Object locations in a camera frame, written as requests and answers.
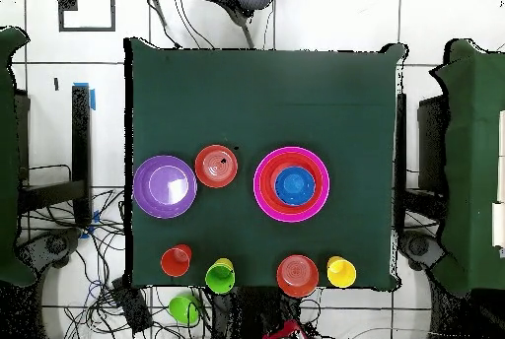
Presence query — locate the blue tape strip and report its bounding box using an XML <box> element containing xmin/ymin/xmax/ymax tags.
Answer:
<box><xmin>73</xmin><ymin>81</ymin><xmax>97</xmax><ymax>112</ymax></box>

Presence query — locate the large pink plastic bowl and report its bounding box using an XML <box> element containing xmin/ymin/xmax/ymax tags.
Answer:
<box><xmin>252</xmin><ymin>146</ymin><xmax>331</xmax><ymax>224</ymax></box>

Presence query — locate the black metal frame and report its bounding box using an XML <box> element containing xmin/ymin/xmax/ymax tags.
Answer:
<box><xmin>17</xmin><ymin>84</ymin><xmax>94</xmax><ymax>227</ymax></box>

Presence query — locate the large orange plastic bowl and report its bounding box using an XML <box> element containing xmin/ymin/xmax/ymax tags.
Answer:
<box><xmin>258</xmin><ymin>152</ymin><xmax>325</xmax><ymax>217</ymax></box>

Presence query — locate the small orange plastic bowl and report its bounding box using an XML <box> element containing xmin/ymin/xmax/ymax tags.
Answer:
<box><xmin>275</xmin><ymin>253</ymin><xmax>321</xmax><ymax>300</ymax></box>
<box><xmin>193</xmin><ymin>144</ymin><xmax>240</xmax><ymax>189</ymax></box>

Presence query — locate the black power strip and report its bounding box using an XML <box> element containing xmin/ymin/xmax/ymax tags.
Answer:
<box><xmin>110</xmin><ymin>275</ymin><xmax>154</xmax><ymax>335</ymax></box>

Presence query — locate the blue cable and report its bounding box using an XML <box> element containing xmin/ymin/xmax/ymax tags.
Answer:
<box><xmin>87</xmin><ymin>278</ymin><xmax>105</xmax><ymax>302</ymax></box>

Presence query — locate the tangle of black cables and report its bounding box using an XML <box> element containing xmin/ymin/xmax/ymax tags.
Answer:
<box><xmin>23</xmin><ymin>186</ymin><xmax>159</xmax><ymax>339</ymax></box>

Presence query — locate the black stand base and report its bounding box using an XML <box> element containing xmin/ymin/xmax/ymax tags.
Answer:
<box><xmin>17</xmin><ymin>227</ymin><xmax>82</xmax><ymax>271</ymax></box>
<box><xmin>397</xmin><ymin>231</ymin><xmax>448</xmax><ymax>273</ymax></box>

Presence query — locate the dark green tablecloth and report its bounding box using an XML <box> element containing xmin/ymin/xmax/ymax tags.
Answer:
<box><xmin>428</xmin><ymin>37</ymin><xmax>505</xmax><ymax>299</ymax></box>
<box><xmin>123</xmin><ymin>36</ymin><xmax>409</xmax><ymax>291</ymax></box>
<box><xmin>0</xmin><ymin>26</ymin><xmax>37</xmax><ymax>287</ymax></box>

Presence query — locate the green round object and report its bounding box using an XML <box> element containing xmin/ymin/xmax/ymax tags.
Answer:
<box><xmin>168</xmin><ymin>294</ymin><xmax>201</xmax><ymax>325</ymax></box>

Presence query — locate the purple plastic bowl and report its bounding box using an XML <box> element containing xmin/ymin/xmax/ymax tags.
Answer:
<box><xmin>132</xmin><ymin>154</ymin><xmax>198</xmax><ymax>220</ymax></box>

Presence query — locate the blue plastic bowl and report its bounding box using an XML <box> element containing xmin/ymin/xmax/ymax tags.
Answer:
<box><xmin>274</xmin><ymin>166</ymin><xmax>317</xmax><ymax>208</ymax></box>

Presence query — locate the yellow plastic cup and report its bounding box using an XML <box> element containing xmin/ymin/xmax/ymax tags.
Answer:
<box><xmin>214</xmin><ymin>257</ymin><xmax>236</xmax><ymax>273</ymax></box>
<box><xmin>325</xmin><ymin>257</ymin><xmax>358</xmax><ymax>290</ymax></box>

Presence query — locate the green plastic cup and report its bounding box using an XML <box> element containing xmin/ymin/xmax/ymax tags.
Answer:
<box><xmin>204</xmin><ymin>261</ymin><xmax>237</xmax><ymax>296</ymax></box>

